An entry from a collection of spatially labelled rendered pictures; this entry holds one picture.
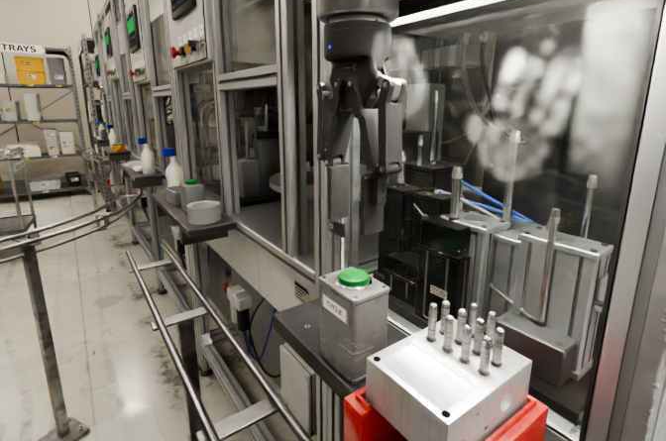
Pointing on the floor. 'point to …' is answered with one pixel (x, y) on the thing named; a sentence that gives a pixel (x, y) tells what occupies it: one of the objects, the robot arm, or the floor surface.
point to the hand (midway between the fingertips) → (354, 201)
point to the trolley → (17, 198)
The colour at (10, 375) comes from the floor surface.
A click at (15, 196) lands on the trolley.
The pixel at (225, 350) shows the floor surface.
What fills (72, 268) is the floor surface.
